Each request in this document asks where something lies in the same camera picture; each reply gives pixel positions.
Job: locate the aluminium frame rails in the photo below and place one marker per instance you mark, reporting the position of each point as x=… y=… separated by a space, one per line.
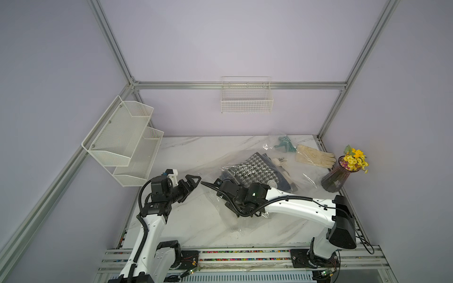
x=26 y=232

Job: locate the small bag with green item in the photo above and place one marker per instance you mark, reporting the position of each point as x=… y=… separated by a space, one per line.
x=280 y=142

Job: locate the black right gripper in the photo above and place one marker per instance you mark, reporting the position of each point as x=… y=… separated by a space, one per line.
x=233 y=206

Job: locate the white two-tier mesh shelf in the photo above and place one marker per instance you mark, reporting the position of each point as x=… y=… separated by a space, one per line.
x=124 y=143

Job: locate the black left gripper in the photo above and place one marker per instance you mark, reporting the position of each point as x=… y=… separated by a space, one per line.
x=186 y=190

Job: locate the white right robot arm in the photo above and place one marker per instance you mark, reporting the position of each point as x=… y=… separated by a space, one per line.
x=333 y=214

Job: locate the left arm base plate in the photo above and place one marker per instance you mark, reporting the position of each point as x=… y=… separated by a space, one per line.
x=184 y=260

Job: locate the navy grey plaid scarf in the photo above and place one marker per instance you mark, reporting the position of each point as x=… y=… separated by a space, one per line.
x=279 y=173

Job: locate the dark glass flower vase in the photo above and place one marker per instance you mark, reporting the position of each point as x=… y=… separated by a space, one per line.
x=335 y=179

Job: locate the white wire wall basket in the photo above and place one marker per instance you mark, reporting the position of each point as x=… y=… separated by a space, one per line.
x=246 y=95

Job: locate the yellow flower bouquet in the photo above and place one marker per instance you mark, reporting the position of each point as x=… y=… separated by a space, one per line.
x=354 y=160

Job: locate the clear plastic vacuum bag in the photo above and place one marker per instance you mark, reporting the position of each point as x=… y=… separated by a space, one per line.
x=260 y=168

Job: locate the cream knitted gloves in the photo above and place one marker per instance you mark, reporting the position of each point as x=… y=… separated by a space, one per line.
x=311 y=156

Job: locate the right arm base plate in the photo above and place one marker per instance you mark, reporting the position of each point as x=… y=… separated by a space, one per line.
x=305 y=258

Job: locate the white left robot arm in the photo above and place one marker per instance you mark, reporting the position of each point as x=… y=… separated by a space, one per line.
x=153 y=217

